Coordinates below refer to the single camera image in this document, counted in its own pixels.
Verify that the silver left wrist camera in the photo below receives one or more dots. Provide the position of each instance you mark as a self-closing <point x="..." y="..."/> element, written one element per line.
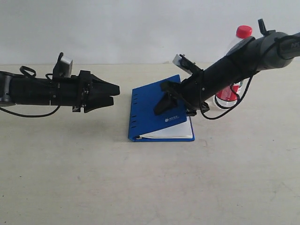
<point x="63" y="66"/>

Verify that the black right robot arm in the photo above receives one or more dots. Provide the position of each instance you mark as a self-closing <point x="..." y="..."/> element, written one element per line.
<point x="244" y="60"/>

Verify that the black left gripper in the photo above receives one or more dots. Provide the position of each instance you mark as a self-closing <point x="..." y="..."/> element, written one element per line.
<point x="73" y="91"/>

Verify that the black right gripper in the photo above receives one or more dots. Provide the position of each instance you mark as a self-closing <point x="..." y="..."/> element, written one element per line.
<point x="189" y="91"/>

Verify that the blue ring binder notebook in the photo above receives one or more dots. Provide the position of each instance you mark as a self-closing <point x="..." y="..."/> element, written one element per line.
<point x="144" y="126"/>

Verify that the clear plastic water bottle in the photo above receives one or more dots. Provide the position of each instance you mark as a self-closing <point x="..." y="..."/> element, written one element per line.
<point x="228" y="96"/>

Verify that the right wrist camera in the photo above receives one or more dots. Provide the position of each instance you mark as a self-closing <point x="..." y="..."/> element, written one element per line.
<point x="186" y="65"/>

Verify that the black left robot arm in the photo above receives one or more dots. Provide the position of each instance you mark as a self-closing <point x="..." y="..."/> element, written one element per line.
<point x="21" y="90"/>

